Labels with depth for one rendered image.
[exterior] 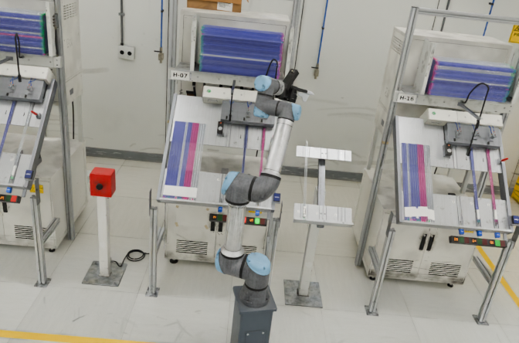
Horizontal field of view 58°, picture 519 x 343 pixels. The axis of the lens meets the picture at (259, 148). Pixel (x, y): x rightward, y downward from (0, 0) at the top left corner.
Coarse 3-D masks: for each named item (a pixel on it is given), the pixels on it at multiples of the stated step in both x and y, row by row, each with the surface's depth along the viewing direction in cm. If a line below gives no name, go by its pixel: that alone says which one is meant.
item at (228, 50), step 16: (208, 32) 282; (224, 32) 282; (240, 32) 284; (256, 32) 285; (272, 32) 289; (208, 48) 286; (224, 48) 286; (240, 48) 286; (256, 48) 286; (272, 48) 286; (208, 64) 290; (224, 64) 290; (240, 64) 290; (256, 64) 290; (272, 64) 290
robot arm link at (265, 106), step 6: (258, 96) 218; (264, 96) 217; (270, 96) 218; (258, 102) 218; (264, 102) 217; (270, 102) 217; (276, 102) 217; (258, 108) 218; (264, 108) 217; (270, 108) 216; (258, 114) 218; (264, 114) 218; (270, 114) 219
